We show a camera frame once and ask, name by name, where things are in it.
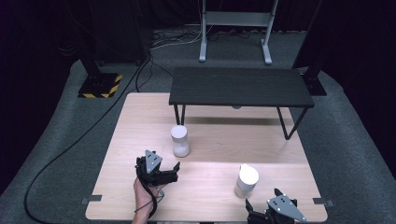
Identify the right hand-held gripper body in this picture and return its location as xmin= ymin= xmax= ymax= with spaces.
xmin=247 ymin=193 xmax=308 ymax=224

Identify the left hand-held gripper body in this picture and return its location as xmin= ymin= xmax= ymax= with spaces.
xmin=135 ymin=149 xmax=179 ymax=188

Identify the clear jar with white lid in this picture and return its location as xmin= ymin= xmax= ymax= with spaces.
xmin=169 ymin=124 xmax=191 ymax=159

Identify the white cup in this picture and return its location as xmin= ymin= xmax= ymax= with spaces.
xmin=233 ymin=163 xmax=261 ymax=200

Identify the black shelf with metal legs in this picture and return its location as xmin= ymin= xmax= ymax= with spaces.
xmin=168 ymin=66 xmax=316 ymax=141

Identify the person's left hand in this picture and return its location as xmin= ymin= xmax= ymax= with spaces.
xmin=133 ymin=176 xmax=167 ymax=217

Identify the black stand with striped base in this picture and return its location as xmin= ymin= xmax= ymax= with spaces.
xmin=66 ymin=0 xmax=123 ymax=100

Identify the black stand with plain base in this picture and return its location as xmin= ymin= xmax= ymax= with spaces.
xmin=291 ymin=0 xmax=328 ymax=97

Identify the grey metal stand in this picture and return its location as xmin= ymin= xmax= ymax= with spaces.
xmin=198 ymin=0 xmax=279 ymax=66

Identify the grey table bracket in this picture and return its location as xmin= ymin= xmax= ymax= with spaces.
xmin=312 ymin=197 xmax=335 ymax=208
xmin=80 ymin=194 xmax=104 ymax=205

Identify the thick black floor cable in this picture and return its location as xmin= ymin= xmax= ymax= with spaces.
xmin=23 ymin=55 xmax=153 ymax=224

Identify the bundle of floor cables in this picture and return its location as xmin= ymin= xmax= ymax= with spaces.
xmin=150 ymin=23 xmax=300 ymax=50

